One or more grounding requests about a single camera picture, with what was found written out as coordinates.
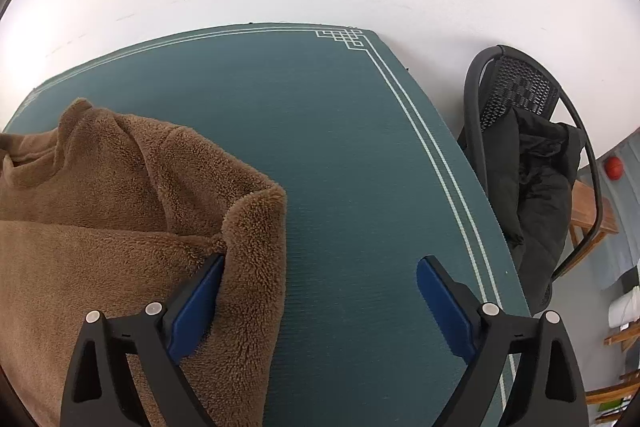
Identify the teal mat with white lines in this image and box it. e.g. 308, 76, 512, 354
0, 23, 532, 427

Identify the wooden rack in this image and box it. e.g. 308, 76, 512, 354
585, 322, 640, 423

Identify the black jacket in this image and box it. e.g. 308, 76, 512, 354
487, 107, 586, 303

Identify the white paper roll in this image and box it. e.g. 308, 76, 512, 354
607, 287, 640, 328

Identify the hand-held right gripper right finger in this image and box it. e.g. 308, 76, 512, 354
416, 255, 591, 427

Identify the wooden bench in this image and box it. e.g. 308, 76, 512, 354
570, 179, 621, 248

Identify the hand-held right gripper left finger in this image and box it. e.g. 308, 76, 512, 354
60, 253, 226, 427

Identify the brown fleece garment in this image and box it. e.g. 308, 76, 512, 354
0, 98, 288, 427

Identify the black woven-back chair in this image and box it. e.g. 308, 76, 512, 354
457, 45, 601, 315

